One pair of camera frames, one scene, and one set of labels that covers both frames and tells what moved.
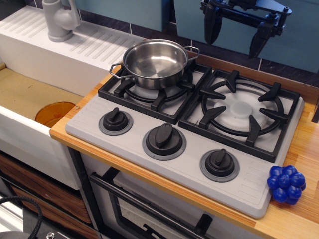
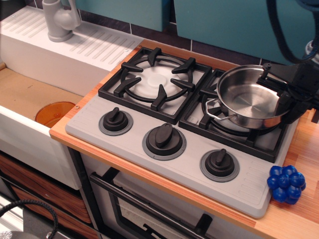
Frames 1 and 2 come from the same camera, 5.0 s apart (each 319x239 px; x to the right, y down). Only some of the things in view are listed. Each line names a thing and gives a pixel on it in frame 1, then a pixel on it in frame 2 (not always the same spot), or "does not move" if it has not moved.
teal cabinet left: x=152 y=14 does not move
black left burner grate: x=169 y=104 does not move
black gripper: x=264 y=13 → x=301 y=81
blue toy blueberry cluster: x=286 y=183 does not move
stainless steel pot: x=155 y=64 → x=250 y=104
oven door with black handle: x=128 y=207 does not move
